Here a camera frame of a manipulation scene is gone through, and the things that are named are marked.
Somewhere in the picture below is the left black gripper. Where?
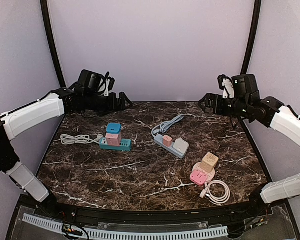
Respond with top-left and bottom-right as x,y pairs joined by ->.
84,91 -> 133,117

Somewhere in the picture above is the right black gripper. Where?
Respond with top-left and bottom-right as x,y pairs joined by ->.
198,92 -> 251,117

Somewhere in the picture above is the white charger plug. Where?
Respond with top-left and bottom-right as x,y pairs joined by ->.
173,138 -> 189,155

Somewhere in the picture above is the pink charger plug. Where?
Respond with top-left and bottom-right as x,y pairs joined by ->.
162,135 -> 173,147

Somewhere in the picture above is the grey-blue power strip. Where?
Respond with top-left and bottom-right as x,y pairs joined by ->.
154,134 -> 186,159

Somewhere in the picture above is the beige cube socket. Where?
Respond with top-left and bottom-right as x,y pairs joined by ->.
200,152 -> 219,173

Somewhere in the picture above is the pink round power strip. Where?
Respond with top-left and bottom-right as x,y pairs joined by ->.
192,162 -> 216,183

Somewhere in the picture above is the pink square adapter plug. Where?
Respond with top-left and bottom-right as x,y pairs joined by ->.
190,169 -> 208,186

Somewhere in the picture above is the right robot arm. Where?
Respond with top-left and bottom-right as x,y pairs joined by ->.
198,93 -> 300,217

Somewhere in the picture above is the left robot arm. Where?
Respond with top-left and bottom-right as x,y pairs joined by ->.
0,87 -> 133,218

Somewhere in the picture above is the blue cube plug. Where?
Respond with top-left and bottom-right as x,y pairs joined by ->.
106,122 -> 122,134

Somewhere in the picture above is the pink cube adapter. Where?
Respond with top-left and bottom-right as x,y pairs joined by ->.
105,133 -> 122,147

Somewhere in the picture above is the teal power strip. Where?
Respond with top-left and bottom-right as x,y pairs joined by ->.
99,137 -> 132,152

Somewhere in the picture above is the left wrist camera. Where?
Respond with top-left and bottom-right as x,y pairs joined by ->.
74,69 -> 115,97

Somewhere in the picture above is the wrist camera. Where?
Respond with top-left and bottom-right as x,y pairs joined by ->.
217,74 -> 260,102
74,69 -> 115,97

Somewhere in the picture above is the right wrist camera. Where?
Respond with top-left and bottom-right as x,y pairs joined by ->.
217,74 -> 260,102

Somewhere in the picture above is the grey-blue power cable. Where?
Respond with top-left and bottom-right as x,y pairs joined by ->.
151,114 -> 206,137

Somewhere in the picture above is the white power cable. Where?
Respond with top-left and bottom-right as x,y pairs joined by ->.
59,133 -> 106,146

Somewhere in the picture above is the right black frame post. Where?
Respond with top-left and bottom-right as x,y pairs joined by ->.
240,0 -> 262,75

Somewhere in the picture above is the black frame post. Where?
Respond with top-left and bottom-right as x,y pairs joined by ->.
240,0 -> 262,75
40,0 -> 66,88

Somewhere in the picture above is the left black frame post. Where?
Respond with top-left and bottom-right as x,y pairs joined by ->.
40,0 -> 66,88

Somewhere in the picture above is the white slotted cable duct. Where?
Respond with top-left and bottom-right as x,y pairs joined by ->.
22,213 -> 229,240

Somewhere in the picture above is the black front rail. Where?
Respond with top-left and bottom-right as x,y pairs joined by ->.
32,202 -> 273,227

